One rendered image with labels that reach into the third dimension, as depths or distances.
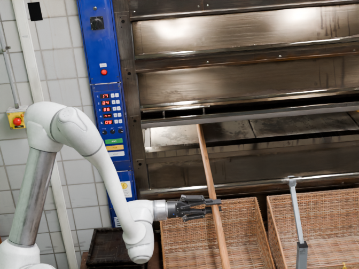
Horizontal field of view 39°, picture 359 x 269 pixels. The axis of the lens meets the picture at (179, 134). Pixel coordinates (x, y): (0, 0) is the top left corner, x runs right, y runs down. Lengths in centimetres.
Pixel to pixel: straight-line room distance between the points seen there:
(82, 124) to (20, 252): 55
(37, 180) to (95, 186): 92
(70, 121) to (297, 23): 128
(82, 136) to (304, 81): 129
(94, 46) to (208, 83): 59
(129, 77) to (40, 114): 75
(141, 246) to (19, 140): 100
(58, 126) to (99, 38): 76
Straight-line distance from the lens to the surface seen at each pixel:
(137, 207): 220
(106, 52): 248
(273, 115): 254
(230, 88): 260
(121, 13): 246
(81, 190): 287
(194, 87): 258
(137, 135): 268
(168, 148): 274
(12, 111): 263
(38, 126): 192
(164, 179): 281
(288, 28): 256
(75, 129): 180
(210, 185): 236
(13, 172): 288
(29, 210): 200
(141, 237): 208
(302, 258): 246
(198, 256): 292
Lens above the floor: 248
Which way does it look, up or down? 27 degrees down
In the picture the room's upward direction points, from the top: 4 degrees counter-clockwise
